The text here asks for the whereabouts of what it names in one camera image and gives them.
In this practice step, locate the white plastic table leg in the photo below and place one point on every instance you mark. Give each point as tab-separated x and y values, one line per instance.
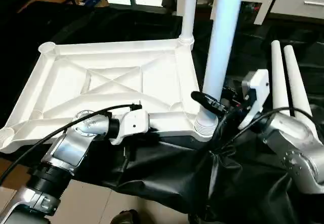
223	46
298	87
279	77
187	11

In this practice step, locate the white plastic table top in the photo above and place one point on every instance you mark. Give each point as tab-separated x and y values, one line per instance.
126	77

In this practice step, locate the black mat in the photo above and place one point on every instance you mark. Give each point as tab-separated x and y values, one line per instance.
177	183

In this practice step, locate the grey left robot foot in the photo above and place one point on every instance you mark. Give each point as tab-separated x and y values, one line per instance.
124	217

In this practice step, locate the white glass door cabinet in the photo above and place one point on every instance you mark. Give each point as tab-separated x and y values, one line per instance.
267	3

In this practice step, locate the flat brown cardboard sheet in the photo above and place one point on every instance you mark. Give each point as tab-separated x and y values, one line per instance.
10	176

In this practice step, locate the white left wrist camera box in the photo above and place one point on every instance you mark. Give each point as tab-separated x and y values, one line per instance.
132	122

